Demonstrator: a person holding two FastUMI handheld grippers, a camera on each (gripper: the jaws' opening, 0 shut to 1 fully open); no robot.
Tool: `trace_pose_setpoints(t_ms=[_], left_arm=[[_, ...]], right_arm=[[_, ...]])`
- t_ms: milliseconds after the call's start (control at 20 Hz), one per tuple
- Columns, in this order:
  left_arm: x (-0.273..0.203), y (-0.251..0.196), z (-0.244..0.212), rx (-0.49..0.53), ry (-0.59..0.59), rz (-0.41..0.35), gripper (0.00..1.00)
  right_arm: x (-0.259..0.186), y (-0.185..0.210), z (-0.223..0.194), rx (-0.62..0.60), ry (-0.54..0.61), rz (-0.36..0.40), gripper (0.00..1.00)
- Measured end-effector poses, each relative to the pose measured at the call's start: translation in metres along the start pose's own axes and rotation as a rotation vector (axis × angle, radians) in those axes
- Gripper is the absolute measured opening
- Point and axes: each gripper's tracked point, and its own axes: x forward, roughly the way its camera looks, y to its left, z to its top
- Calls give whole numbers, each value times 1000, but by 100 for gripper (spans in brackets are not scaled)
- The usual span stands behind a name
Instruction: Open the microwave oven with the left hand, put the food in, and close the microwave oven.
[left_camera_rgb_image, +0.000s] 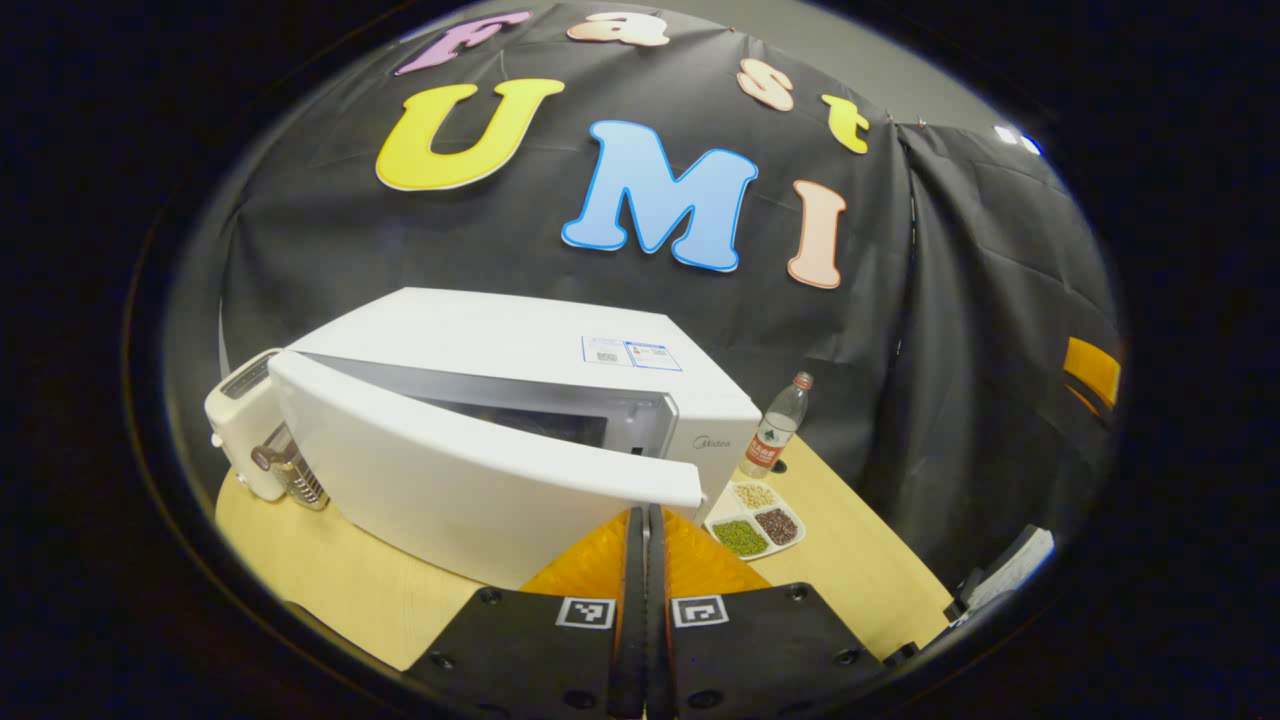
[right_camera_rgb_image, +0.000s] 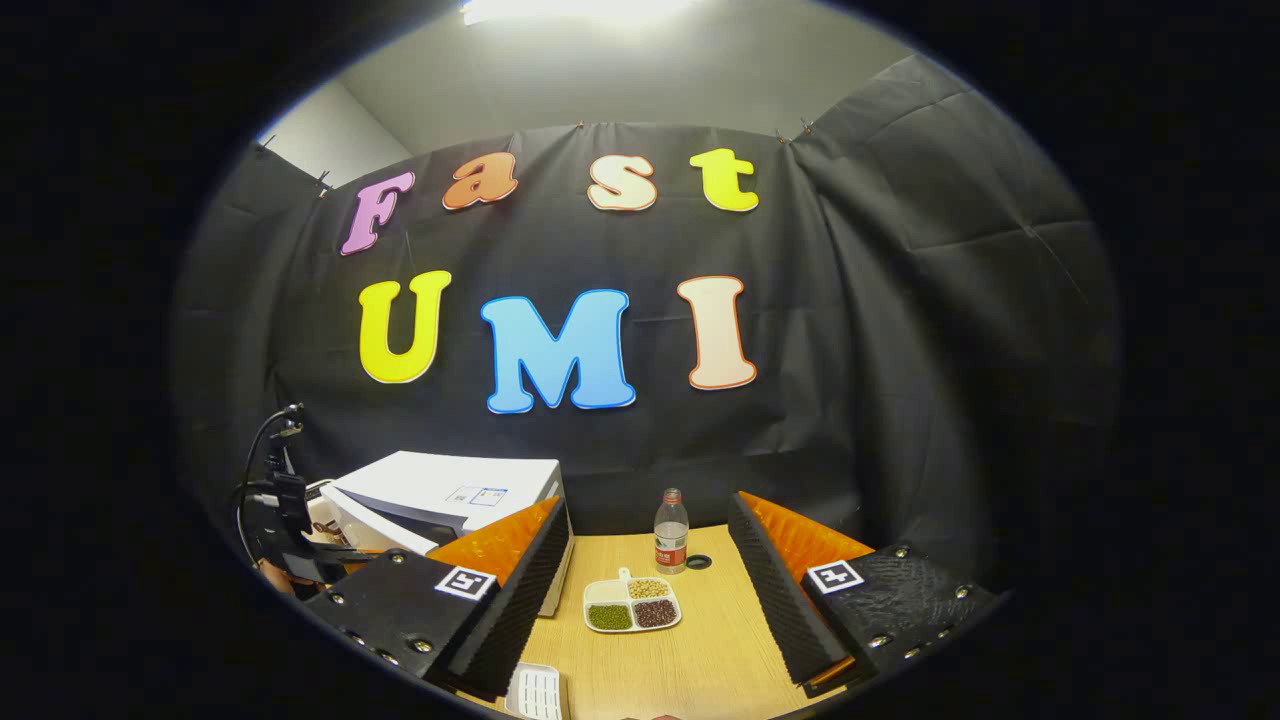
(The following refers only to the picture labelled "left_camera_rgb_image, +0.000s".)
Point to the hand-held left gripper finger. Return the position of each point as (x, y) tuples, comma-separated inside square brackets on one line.
[(633, 610), (656, 610)]

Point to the metal mesh utensil holder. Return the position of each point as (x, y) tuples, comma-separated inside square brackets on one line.
[(300, 480)]

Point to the clear red-label water bottle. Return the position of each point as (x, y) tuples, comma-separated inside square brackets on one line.
[(772, 435)]

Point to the white toaster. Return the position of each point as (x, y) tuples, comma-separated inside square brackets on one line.
[(235, 420)]

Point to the white divided dish of beans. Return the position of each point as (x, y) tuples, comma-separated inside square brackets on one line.
[(750, 530)]

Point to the small ceiling light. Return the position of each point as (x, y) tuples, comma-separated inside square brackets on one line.
[(1015, 138)]

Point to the white microwave oven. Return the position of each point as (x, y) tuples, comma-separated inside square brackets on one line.
[(450, 470)]

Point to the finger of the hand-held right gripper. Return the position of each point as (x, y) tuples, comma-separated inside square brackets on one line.
[(1092, 375)]

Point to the black backdrop cloth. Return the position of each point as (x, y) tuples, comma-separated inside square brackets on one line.
[(950, 300)]

